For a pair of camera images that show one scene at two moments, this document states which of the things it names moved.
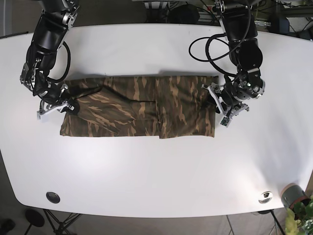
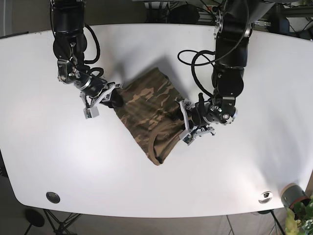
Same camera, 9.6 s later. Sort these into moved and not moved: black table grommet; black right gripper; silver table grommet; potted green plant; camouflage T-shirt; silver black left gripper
Moved: black right gripper; camouflage T-shirt; silver black left gripper
Not moved: silver table grommet; potted green plant; black table grommet
